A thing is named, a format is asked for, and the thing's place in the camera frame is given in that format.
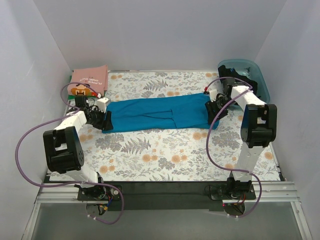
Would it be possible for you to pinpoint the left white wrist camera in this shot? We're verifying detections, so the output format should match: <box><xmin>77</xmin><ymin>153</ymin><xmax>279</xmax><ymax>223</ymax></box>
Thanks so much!
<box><xmin>95</xmin><ymin>97</ymin><xmax>111</xmax><ymax>113</ymax></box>

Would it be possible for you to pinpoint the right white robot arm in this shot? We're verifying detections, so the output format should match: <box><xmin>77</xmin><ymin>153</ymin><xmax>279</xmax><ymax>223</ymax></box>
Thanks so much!
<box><xmin>204</xmin><ymin>77</ymin><xmax>277</xmax><ymax>198</ymax></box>

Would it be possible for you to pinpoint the floral table mat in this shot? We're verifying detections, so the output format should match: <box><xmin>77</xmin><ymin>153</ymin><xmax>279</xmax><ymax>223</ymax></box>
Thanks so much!
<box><xmin>49</xmin><ymin>70</ymin><xmax>280</xmax><ymax>183</ymax></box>

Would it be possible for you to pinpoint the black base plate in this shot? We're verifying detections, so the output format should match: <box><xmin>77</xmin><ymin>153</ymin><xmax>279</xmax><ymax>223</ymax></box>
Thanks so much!
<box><xmin>77</xmin><ymin>180</ymin><xmax>257</xmax><ymax>213</ymax></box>

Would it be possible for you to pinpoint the folded pink t shirt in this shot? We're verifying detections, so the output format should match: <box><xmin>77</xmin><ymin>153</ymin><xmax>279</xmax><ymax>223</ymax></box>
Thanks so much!
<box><xmin>67</xmin><ymin>65</ymin><xmax>108</xmax><ymax>97</ymax></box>

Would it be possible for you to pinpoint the teal plastic bin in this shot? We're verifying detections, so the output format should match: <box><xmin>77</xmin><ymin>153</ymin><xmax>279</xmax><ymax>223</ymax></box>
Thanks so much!
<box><xmin>214</xmin><ymin>59</ymin><xmax>270</xmax><ymax>110</ymax></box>

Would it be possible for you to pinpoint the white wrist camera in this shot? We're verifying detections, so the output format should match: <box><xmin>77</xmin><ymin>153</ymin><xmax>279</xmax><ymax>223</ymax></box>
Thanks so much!
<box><xmin>203</xmin><ymin>87</ymin><xmax>218</xmax><ymax>102</ymax></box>
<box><xmin>95</xmin><ymin>97</ymin><xmax>111</xmax><ymax>113</ymax></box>

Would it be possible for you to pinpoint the black t shirt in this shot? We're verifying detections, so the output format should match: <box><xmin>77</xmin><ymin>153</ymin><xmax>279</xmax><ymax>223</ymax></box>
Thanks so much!
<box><xmin>218</xmin><ymin>65</ymin><xmax>264</xmax><ymax>100</ymax></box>

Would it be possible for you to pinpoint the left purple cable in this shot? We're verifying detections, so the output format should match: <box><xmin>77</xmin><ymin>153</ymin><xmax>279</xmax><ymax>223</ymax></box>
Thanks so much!
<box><xmin>15</xmin><ymin>83</ymin><xmax>125</xmax><ymax>225</ymax></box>

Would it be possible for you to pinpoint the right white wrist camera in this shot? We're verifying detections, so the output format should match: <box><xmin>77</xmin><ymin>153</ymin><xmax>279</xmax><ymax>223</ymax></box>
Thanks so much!
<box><xmin>203</xmin><ymin>87</ymin><xmax>218</xmax><ymax>102</ymax></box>

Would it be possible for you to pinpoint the aluminium frame rail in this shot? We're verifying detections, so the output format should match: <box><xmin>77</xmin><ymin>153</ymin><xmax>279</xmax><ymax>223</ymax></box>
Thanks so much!
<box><xmin>23</xmin><ymin>181</ymin><xmax>312</xmax><ymax>240</ymax></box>

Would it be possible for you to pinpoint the blue t shirt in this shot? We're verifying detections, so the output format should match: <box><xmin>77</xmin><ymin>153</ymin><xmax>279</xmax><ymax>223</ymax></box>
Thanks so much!
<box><xmin>103</xmin><ymin>93</ymin><xmax>213</xmax><ymax>133</ymax></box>

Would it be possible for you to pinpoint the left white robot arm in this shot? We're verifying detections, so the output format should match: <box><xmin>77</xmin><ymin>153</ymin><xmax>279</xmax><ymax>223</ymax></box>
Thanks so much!
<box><xmin>43</xmin><ymin>96</ymin><xmax>114</xmax><ymax>200</ymax></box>

